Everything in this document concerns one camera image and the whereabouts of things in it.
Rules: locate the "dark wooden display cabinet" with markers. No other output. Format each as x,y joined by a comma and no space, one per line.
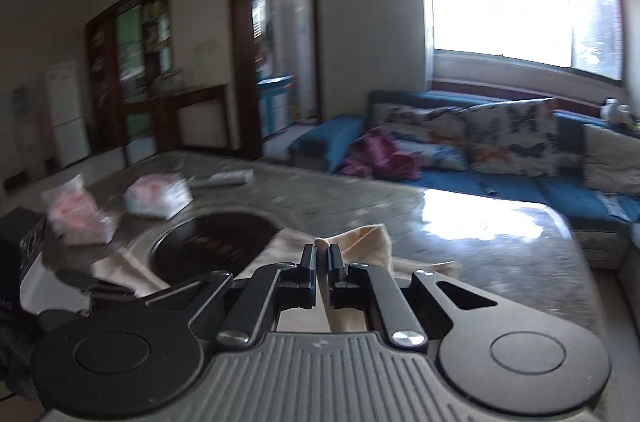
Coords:
105,67

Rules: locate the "beige cloth garment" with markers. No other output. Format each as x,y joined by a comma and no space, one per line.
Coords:
372,242

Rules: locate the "dark wooden sideboard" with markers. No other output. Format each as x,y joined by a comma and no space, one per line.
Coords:
190,107

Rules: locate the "white refrigerator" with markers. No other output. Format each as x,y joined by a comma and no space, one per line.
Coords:
65,112

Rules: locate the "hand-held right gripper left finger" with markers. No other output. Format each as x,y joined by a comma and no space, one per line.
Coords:
310,274

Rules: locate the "dark wooden door frame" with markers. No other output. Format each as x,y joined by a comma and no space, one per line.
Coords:
242,52

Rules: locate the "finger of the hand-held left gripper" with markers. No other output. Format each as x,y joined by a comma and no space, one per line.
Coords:
80,278

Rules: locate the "round black induction cooktop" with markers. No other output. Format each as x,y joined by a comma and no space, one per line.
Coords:
210,247

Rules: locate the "beige cushion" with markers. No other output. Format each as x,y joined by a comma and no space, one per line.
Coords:
612,162

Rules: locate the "grey remote control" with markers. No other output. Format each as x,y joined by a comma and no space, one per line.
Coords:
220,178

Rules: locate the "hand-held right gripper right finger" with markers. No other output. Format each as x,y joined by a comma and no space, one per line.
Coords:
334,274

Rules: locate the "blue white storage cabinet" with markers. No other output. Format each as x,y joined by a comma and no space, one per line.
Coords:
275,105

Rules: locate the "water dispenser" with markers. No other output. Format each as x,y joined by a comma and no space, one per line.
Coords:
22,122

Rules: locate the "blue sofa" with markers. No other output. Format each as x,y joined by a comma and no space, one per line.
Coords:
565,194

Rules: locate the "purple cloth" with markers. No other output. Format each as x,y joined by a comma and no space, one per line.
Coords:
377,155

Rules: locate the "white plush toy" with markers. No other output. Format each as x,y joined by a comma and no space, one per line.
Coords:
616,111

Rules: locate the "butterfly print pillow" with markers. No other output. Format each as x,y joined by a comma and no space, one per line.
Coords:
515,137
425,135

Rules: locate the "pink white tissue pack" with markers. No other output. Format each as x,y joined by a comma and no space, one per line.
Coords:
157,197
75,214

